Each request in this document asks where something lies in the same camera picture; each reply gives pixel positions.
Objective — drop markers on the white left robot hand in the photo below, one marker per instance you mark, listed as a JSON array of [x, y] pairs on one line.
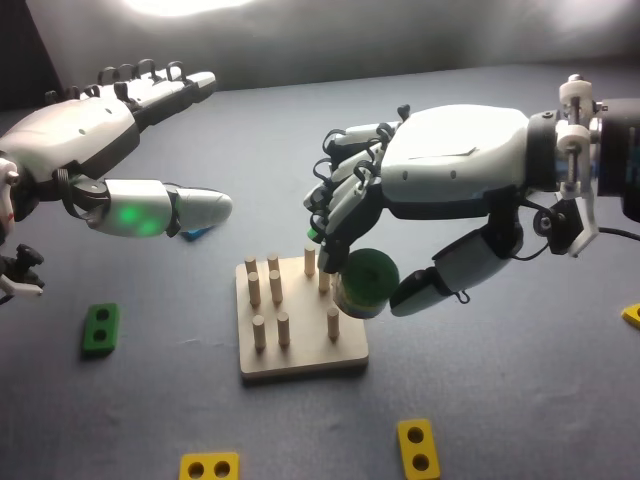
[[75, 130]]

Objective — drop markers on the yellow four-hole block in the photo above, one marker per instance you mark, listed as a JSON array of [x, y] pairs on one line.
[[634, 317], [209, 462]]

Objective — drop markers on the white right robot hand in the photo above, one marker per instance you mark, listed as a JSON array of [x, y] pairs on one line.
[[450, 160]]

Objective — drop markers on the grey table cloth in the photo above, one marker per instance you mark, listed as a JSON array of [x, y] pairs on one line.
[[500, 375]]

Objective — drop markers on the yellow two-hole block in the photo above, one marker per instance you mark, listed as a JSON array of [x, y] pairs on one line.
[[418, 447]]

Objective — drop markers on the blue four-hole block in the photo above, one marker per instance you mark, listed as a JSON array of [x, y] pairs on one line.
[[195, 234]]

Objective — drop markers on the green two-hole block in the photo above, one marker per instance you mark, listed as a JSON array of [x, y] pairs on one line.
[[101, 326]]

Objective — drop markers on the white backdrop sheet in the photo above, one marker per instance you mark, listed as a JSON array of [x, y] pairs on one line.
[[350, 40]]

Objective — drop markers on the wooden peg board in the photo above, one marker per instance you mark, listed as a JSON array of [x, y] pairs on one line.
[[305, 350]]

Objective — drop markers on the green-topped ring cylinder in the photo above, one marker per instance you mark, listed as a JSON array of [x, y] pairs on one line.
[[382, 287]]

